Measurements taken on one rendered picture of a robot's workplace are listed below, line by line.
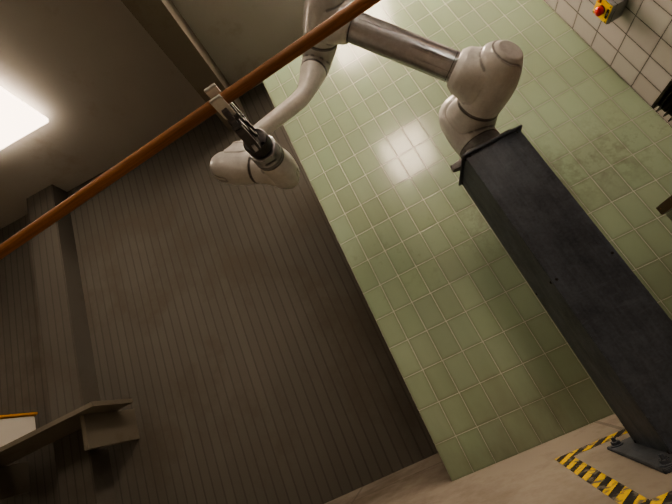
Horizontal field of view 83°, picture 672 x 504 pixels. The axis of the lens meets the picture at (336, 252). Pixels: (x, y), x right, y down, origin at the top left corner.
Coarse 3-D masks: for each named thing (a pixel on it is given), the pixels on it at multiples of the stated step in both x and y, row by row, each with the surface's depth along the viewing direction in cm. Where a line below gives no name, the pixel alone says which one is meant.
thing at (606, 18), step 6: (606, 0) 162; (612, 0) 161; (618, 0) 160; (624, 0) 160; (594, 6) 169; (606, 6) 163; (612, 6) 161; (618, 6) 161; (624, 6) 163; (606, 12) 165; (612, 12) 163; (618, 12) 165; (600, 18) 170; (606, 18) 166; (612, 18) 166; (606, 24) 169
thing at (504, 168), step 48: (528, 144) 127; (480, 192) 134; (528, 192) 122; (528, 240) 117; (576, 240) 114; (576, 288) 110; (624, 288) 107; (576, 336) 115; (624, 336) 104; (624, 384) 100; (624, 432) 126
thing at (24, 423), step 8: (0, 416) 267; (8, 416) 272; (16, 416) 277; (24, 416) 284; (32, 416) 288; (0, 424) 265; (8, 424) 270; (16, 424) 275; (24, 424) 280; (32, 424) 285; (0, 432) 263; (8, 432) 267; (16, 432) 272; (24, 432) 277; (0, 440) 261; (8, 440) 265
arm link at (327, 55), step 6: (312, 48) 137; (330, 48) 137; (336, 48) 141; (306, 54) 140; (312, 54) 138; (318, 54) 138; (324, 54) 138; (330, 54) 139; (318, 60) 138; (324, 60) 140; (330, 60) 141; (324, 66) 140; (330, 66) 144
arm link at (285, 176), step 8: (288, 152) 117; (288, 160) 115; (248, 168) 118; (256, 168) 116; (280, 168) 113; (288, 168) 115; (296, 168) 120; (256, 176) 118; (264, 176) 116; (272, 176) 115; (280, 176) 116; (288, 176) 117; (296, 176) 121; (272, 184) 120; (280, 184) 120; (288, 184) 121; (296, 184) 125
